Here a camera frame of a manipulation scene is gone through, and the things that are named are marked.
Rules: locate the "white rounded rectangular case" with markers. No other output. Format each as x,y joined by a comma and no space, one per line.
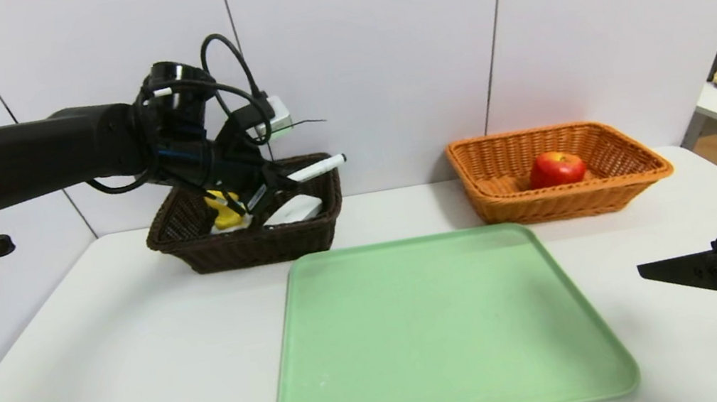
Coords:
299,209

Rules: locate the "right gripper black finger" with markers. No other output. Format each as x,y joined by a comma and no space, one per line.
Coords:
697,269

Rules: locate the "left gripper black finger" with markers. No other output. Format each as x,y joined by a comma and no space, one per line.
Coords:
281,174
267,202

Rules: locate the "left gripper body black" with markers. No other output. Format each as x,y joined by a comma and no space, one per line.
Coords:
255,199

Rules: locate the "yellow duck toy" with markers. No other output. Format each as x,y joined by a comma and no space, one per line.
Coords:
226,216

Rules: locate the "white marker pen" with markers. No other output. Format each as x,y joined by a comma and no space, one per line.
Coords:
321,167

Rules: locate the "orange wicker basket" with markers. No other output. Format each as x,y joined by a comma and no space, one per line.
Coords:
616,192

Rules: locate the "dark brown wicker basket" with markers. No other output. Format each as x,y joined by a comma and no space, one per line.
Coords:
244,251

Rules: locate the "red yellow apple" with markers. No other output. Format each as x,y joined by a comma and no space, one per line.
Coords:
556,169

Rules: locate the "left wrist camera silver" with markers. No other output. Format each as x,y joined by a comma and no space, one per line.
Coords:
277,117

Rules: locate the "light green plastic tray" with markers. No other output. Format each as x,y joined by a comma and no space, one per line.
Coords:
438,339

